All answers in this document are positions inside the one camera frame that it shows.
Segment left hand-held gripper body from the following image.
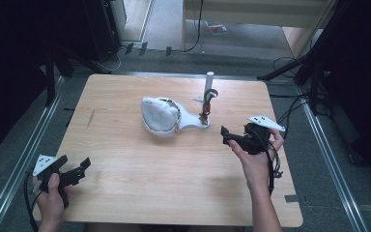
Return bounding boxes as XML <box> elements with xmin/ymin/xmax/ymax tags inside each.
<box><xmin>32</xmin><ymin>154</ymin><xmax>87</xmax><ymax>209</ymax></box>

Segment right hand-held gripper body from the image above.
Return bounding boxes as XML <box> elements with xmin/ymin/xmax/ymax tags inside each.
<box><xmin>227</xmin><ymin>114</ymin><xmax>286</xmax><ymax>156</ymax></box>

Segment brown key strap bundle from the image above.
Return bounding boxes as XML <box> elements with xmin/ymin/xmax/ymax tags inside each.
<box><xmin>198</xmin><ymin>88</ymin><xmax>220</xmax><ymax>127</ymax></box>

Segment white key stand with bowl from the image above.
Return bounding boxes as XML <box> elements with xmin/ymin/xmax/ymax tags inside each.
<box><xmin>140</xmin><ymin>71</ymin><xmax>220</xmax><ymax>137</ymax></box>

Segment white fluffy pouch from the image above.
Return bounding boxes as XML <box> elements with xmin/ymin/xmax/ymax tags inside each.
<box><xmin>140</xmin><ymin>97</ymin><xmax>181</xmax><ymax>133</ymax></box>

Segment person's right hand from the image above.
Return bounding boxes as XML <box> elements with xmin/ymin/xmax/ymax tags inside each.
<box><xmin>228</xmin><ymin>128</ymin><xmax>286</xmax><ymax>192</ymax></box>

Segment person's left hand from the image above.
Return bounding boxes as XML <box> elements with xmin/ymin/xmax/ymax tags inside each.
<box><xmin>31</xmin><ymin>173</ymin><xmax>72</xmax><ymax>226</ymax></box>

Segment black tripod legs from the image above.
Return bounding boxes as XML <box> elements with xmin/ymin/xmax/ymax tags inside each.
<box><xmin>256</xmin><ymin>52</ymin><xmax>325</xmax><ymax>117</ymax></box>

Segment black metal stand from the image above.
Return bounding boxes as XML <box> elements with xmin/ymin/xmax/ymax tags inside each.
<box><xmin>43</xmin><ymin>47</ymin><xmax>75</xmax><ymax>108</ymax></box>

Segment booklet with red print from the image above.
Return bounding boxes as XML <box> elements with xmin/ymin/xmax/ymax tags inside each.
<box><xmin>205</xmin><ymin>20</ymin><xmax>229</xmax><ymax>36</ymax></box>

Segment black cabinet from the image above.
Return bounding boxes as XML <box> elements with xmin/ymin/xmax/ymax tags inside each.
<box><xmin>82</xmin><ymin>0</ymin><xmax>124</xmax><ymax>64</ymax></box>

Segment silver metal floor rail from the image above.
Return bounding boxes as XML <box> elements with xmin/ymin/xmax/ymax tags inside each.
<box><xmin>0</xmin><ymin>76</ymin><xmax>66</xmax><ymax>232</ymax></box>
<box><xmin>298</xmin><ymin>93</ymin><xmax>370</xmax><ymax>232</ymax></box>

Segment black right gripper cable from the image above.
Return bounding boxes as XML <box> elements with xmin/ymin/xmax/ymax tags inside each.
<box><xmin>264</xmin><ymin>138</ymin><xmax>285</xmax><ymax>196</ymax></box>

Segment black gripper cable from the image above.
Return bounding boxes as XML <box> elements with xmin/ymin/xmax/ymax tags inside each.
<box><xmin>264</xmin><ymin>138</ymin><xmax>285</xmax><ymax>196</ymax></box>
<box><xmin>23</xmin><ymin>170</ymin><xmax>42</xmax><ymax>232</ymax></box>

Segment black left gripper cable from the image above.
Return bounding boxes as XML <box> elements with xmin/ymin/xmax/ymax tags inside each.
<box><xmin>23</xmin><ymin>170</ymin><xmax>42</xmax><ymax>232</ymax></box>

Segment black floor cables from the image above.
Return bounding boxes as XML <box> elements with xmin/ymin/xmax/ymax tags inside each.
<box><xmin>268</xmin><ymin>56</ymin><xmax>313</xmax><ymax>143</ymax></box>

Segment white floor cable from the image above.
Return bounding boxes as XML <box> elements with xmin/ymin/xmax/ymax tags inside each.
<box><xmin>97</xmin><ymin>45</ymin><xmax>125</xmax><ymax>73</ymax></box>

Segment black hanging cable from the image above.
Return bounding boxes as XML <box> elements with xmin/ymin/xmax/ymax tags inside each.
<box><xmin>181</xmin><ymin>0</ymin><xmax>206</xmax><ymax>53</ymax></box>

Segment beige wooden shelf frame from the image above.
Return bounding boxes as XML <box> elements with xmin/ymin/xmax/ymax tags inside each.
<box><xmin>181</xmin><ymin>0</ymin><xmax>337</xmax><ymax>60</ymax></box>

